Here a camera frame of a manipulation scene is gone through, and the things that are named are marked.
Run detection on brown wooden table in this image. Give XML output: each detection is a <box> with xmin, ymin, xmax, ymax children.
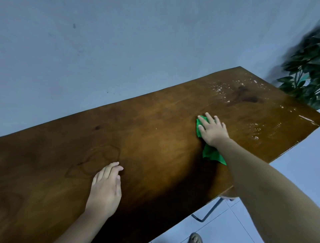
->
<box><xmin>0</xmin><ymin>66</ymin><xmax>320</xmax><ymax>243</ymax></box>

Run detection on wooden stool black metal legs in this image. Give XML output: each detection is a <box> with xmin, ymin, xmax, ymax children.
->
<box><xmin>191</xmin><ymin>186</ymin><xmax>237</xmax><ymax>223</ymax></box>

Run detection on person's right forearm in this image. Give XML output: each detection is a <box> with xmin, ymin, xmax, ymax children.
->
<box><xmin>215</xmin><ymin>138</ymin><xmax>320</xmax><ymax>243</ymax></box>

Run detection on person's left hand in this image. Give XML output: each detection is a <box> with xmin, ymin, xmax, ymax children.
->
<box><xmin>85</xmin><ymin>162</ymin><xmax>124</xmax><ymax>220</ymax></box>

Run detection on green leafy plant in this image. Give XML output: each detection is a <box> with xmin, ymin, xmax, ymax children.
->
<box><xmin>276</xmin><ymin>27</ymin><xmax>320</xmax><ymax>110</ymax></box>

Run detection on person's right hand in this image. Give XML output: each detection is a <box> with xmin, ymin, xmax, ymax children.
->
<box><xmin>197</xmin><ymin>112</ymin><xmax>230</xmax><ymax>148</ymax></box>

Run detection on green cloth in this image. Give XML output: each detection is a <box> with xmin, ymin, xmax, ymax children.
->
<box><xmin>196</xmin><ymin>115</ymin><xmax>227</xmax><ymax>166</ymax></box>

